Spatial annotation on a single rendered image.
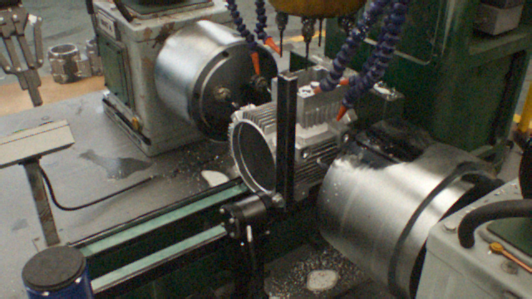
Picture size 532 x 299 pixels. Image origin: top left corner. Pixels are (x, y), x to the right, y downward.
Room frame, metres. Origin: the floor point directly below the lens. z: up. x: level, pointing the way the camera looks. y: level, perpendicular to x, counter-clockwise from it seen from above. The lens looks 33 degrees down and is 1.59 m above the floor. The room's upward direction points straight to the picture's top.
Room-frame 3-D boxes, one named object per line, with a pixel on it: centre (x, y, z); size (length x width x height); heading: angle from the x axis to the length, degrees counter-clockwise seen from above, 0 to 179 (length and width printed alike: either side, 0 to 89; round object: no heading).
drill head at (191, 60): (1.22, 0.14, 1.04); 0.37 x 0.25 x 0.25; 35
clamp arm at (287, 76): (0.75, -0.04, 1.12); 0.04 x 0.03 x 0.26; 125
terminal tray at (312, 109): (0.96, -0.10, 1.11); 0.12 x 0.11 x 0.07; 125
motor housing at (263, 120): (0.93, -0.06, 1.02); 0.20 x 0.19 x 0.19; 125
